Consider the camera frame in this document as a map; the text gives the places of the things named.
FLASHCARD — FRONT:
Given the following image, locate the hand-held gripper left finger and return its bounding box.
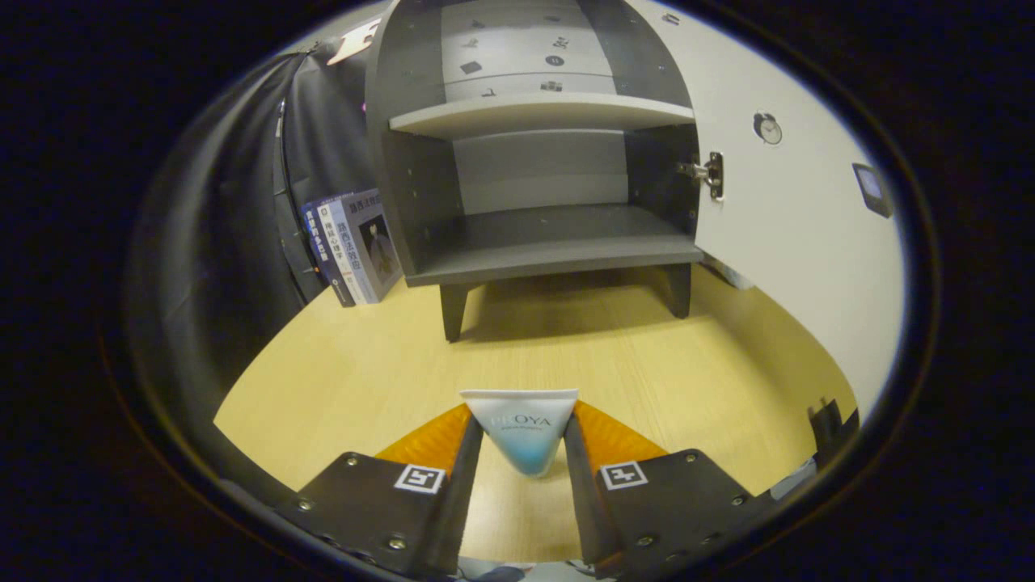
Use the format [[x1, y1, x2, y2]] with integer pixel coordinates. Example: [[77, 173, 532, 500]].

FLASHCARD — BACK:
[[275, 404, 484, 579]]

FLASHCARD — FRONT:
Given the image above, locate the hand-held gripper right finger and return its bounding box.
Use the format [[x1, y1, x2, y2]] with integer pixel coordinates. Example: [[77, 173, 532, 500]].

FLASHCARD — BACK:
[[564, 400, 777, 579]]

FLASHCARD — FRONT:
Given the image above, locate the white and blue tube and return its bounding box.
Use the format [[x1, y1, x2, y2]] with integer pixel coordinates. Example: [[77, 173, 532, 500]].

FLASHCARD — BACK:
[[459, 389, 580, 478]]

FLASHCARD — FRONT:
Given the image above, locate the white cabinet door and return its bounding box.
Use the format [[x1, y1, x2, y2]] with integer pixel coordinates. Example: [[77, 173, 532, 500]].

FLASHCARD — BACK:
[[627, 0, 905, 421]]

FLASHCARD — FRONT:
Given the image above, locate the grey cover book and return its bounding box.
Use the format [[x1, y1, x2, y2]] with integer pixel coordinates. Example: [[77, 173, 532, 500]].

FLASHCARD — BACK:
[[333, 188, 403, 305]]

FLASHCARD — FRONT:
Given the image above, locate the metal door hinge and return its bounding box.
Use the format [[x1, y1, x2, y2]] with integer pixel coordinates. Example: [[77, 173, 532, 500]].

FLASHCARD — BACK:
[[678, 151, 725, 201]]

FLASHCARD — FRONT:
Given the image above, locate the black backdrop cloth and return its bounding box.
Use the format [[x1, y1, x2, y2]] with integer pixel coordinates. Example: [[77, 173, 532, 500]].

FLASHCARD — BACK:
[[129, 20, 381, 486]]

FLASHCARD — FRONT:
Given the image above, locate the thin black cable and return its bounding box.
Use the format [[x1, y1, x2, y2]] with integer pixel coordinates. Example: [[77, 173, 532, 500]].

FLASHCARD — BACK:
[[275, 101, 326, 302]]

